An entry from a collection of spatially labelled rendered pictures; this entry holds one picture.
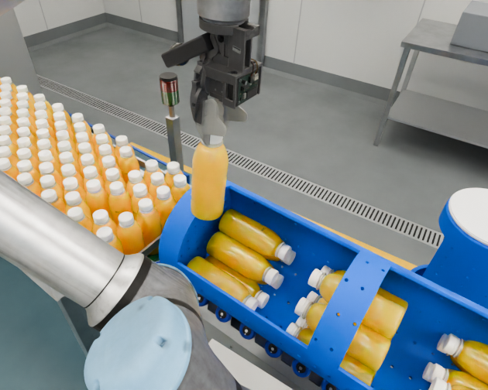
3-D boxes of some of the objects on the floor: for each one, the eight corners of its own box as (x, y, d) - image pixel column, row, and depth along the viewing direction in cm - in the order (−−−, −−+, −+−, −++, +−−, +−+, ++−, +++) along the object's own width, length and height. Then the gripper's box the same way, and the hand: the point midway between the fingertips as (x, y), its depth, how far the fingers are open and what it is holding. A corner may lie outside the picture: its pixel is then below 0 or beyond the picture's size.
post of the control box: (119, 415, 162) (49, 277, 96) (113, 409, 164) (39, 269, 98) (126, 407, 165) (62, 267, 98) (121, 401, 166) (53, 260, 100)
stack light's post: (190, 292, 210) (172, 120, 137) (184, 288, 212) (164, 117, 139) (194, 287, 212) (180, 116, 140) (189, 283, 214) (172, 112, 141)
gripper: (227, 35, 48) (224, 168, 62) (274, 17, 55) (262, 139, 69) (177, 20, 51) (185, 148, 65) (228, 5, 59) (225, 123, 73)
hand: (212, 131), depth 68 cm, fingers closed on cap, 4 cm apart
